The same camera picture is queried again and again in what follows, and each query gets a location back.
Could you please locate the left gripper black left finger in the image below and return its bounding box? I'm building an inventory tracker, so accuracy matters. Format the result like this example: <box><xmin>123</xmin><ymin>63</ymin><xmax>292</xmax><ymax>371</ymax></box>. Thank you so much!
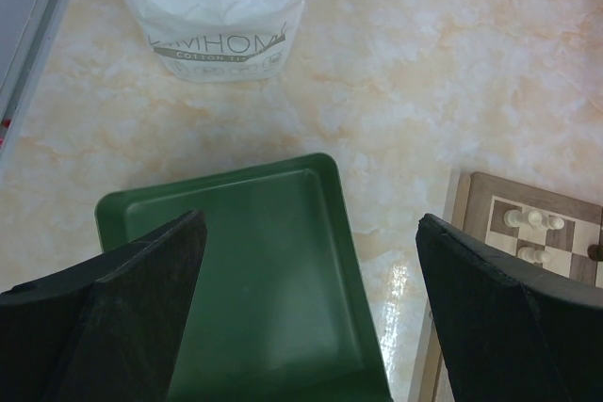
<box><xmin>1</xmin><ymin>210</ymin><xmax>207</xmax><ymax>401</ymax></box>

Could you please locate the white chess piece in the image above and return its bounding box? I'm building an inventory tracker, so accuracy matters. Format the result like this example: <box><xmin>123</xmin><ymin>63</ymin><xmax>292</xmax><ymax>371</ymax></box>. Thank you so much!
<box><xmin>516</xmin><ymin>247</ymin><xmax>552</xmax><ymax>265</ymax></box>
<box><xmin>503</xmin><ymin>209</ymin><xmax>524</xmax><ymax>228</ymax></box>
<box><xmin>526</xmin><ymin>209</ymin><xmax>543</xmax><ymax>230</ymax></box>
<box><xmin>546</xmin><ymin>216</ymin><xmax>565</xmax><ymax>231</ymax></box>

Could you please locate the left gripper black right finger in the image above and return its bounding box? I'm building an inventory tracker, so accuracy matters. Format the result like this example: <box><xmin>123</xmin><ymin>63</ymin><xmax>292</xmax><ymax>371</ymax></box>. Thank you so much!
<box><xmin>416</xmin><ymin>214</ymin><xmax>602</xmax><ymax>401</ymax></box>

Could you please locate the wooden chess board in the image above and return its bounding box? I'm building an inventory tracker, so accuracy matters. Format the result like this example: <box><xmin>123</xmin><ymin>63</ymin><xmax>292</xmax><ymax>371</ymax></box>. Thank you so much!
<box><xmin>407</xmin><ymin>170</ymin><xmax>603</xmax><ymax>402</ymax></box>

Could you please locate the aluminium frame rail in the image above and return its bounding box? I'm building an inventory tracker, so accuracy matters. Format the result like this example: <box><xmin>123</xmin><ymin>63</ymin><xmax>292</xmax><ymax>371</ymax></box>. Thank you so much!
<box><xmin>1</xmin><ymin>0</ymin><xmax>69</xmax><ymax>167</ymax></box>

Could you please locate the dark chess piece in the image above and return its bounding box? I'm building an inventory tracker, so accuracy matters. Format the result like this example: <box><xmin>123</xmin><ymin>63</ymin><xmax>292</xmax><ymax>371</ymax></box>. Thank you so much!
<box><xmin>587</xmin><ymin>244</ymin><xmax>603</xmax><ymax>262</ymax></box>

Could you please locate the green plastic tray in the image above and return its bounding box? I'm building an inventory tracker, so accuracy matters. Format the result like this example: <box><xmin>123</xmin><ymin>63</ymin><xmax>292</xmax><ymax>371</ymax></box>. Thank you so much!
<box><xmin>95</xmin><ymin>153</ymin><xmax>391</xmax><ymax>401</ymax></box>

